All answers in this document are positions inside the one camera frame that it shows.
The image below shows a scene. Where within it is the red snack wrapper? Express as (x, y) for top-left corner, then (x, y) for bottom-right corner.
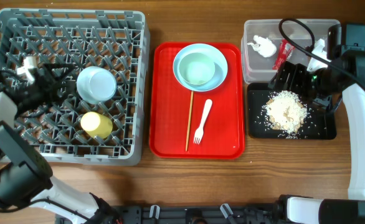
(272, 39), (295, 70)

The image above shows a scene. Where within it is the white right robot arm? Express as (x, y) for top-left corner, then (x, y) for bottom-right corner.
(268, 23), (365, 223)

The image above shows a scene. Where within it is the rice food waste pile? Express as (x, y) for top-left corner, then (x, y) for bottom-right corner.
(262, 90), (308, 136)

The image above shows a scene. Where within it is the white round plate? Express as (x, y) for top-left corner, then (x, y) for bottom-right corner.
(173, 44), (228, 92)

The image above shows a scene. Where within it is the white tissue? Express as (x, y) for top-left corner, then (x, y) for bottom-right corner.
(247, 35), (277, 58)

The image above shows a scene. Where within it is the pale blue bowl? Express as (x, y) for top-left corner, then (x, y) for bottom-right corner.
(76, 66), (117, 105)

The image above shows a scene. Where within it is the clear plastic bin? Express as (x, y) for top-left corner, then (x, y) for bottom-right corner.
(241, 19), (340, 83)

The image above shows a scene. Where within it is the yellow plastic cup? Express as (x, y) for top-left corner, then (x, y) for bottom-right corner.
(80, 112), (113, 139)

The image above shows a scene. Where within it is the pale green bowl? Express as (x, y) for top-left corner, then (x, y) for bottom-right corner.
(178, 52), (216, 85)

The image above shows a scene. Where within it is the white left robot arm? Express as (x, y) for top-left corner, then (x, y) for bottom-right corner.
(0, 63), (120, 223)

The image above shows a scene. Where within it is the wooden chopstick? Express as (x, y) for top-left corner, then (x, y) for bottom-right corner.
(185, 91), (194, 152)

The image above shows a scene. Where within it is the white plastic fork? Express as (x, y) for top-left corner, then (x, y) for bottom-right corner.
(194, 99), (212, 144)

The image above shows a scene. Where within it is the black food waste tray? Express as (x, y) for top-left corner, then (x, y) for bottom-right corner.
(247, 83), (337, 140)

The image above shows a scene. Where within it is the grey dishwasher rack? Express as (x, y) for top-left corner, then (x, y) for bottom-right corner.
(0, 8), (150, 166)

